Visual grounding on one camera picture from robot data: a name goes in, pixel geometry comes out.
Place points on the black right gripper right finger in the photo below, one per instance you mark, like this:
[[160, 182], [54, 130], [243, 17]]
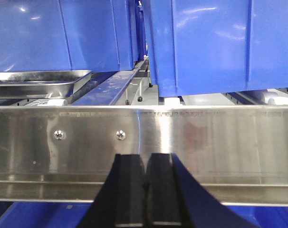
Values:
[[176, 200]]

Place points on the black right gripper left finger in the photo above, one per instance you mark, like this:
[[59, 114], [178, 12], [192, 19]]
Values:
[[120, 202]]

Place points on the silver metal tray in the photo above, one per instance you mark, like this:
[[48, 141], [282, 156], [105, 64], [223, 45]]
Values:
[[42, 84]]

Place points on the blue roller track divider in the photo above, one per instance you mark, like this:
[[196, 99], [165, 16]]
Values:
[[109, 91]]

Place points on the blue bin upper right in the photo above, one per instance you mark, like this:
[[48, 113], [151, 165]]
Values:
[[216, 46]]

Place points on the blue bin upper left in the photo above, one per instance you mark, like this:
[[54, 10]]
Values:
[[50, 35]]

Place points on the stainless steel shelf front rail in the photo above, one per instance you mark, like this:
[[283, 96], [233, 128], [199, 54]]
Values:
[[238, 153]]

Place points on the blue bin below rail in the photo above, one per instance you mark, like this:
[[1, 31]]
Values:
[[67, 215]]

